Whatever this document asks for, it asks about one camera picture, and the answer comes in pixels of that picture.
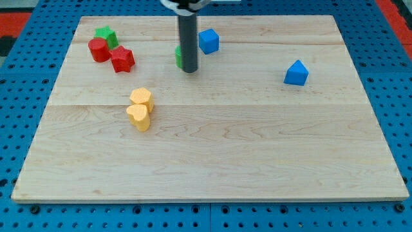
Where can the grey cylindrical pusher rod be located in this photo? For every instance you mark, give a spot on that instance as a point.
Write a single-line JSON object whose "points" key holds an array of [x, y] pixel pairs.
{"points": [[187, 27]]}

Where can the light wooden board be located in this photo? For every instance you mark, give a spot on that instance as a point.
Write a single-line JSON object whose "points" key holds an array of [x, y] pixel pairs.
{"points": [[231, 132]]}

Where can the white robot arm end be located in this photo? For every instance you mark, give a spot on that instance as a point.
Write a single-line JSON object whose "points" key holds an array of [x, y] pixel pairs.
{"points": [[185, 7]]}

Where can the blue pentagon prism block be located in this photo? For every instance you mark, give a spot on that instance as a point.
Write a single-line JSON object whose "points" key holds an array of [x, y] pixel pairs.
{"points": [[297, 74]]}

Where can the green star block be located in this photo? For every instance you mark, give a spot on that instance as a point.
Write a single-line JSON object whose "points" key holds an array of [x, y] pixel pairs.
{"points": [[108, 35]]}

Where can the green block behind rod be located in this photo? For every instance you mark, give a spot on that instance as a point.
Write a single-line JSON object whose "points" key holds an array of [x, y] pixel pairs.
{"points": [[178, 57]]}

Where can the blue cube block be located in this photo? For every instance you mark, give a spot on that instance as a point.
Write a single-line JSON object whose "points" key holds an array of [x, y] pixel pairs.
{"points": [[209, 41]]}

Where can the yellow hexagon block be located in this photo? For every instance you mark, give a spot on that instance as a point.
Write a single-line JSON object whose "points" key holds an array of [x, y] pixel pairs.
{"points": [[142, 96]]}

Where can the yellow heart block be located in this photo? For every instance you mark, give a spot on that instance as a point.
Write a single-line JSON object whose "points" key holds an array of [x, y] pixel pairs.
{"points": [[139, 116]]}

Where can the red cylinder block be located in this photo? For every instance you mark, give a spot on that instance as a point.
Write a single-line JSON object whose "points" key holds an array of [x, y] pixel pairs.
{"points": [[99, 49]]}

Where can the red star block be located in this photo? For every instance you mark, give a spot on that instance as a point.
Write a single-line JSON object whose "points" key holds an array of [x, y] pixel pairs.
{"points": [[122, 59]]}

